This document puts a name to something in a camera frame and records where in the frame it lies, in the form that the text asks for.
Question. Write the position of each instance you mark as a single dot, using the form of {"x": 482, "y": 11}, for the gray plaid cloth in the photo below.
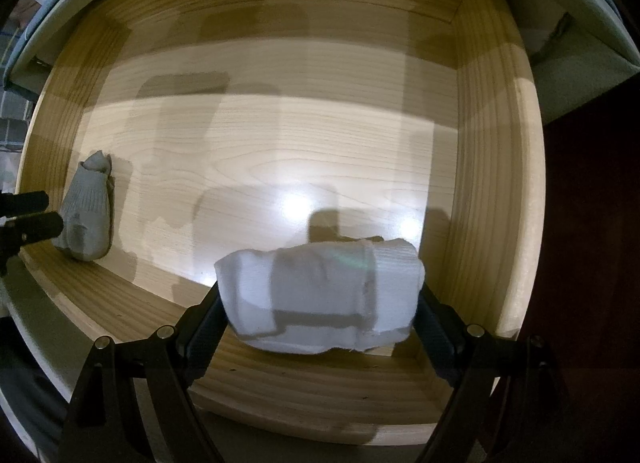
{"x": 7, "y": 113}

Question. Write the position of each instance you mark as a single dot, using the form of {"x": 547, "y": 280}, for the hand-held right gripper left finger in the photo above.
{"x": 205, "y": 338}

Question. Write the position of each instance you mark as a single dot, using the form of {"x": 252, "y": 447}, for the wooden drawer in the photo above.
{"x": 300, "y": 143}

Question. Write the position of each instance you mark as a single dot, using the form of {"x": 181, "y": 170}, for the white sock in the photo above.
{"x": 320, "y": 288}

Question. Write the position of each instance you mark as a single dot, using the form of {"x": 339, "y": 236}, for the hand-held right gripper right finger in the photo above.
{"x": 437, "y": 338}

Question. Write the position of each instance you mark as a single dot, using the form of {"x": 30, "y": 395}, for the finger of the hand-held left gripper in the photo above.
{"x": 40, "y": 229}
{"x": 27, "y": 203}

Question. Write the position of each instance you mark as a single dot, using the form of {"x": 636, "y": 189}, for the gray sock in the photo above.
{"x": 85, "y": 208}

